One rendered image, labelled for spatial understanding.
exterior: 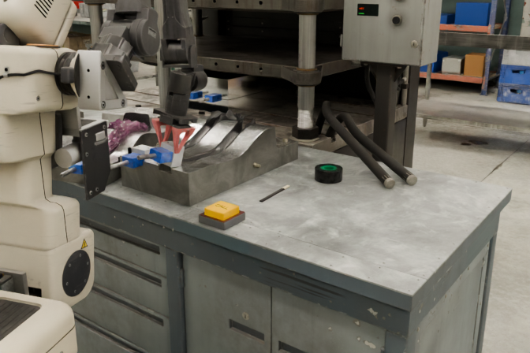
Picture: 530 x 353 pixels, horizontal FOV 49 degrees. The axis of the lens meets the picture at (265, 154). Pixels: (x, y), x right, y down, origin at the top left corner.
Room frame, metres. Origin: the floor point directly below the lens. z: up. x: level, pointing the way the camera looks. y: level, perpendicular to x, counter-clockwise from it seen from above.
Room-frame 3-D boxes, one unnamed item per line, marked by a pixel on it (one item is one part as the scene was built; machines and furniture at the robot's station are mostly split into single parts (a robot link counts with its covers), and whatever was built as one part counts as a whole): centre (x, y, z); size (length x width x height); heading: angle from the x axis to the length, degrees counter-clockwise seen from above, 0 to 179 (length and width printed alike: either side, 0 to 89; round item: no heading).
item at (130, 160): (1.46, 0.36, 0.89); 0.13 x 0.05 x 0.05; 143
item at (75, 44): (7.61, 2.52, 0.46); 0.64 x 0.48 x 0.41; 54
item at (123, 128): (1.78, 0.48, 0.90); 0.26 x 0.18 x 0.08; 161
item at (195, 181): (1.64, 0.15, 0.87); 0.50 x 0.26 x 0.14; 144
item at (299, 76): (2.70, 0.09, 0.96); 1.29 x 0.83 x 0.18; 54
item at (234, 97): (2.61, 0.11, 0.87); 0.50 x 0.27 x 0.17; 144
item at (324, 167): (1.57, -0.18, 0.82); 0.08 x 0.08 x 0.04
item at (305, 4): (2.70, 0.09, 1.20); 1.29 x 0.83 x 0.19; 54
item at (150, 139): (1.79, 0.49, 0.86); 0.50 x 0.26 x 0.11; 161
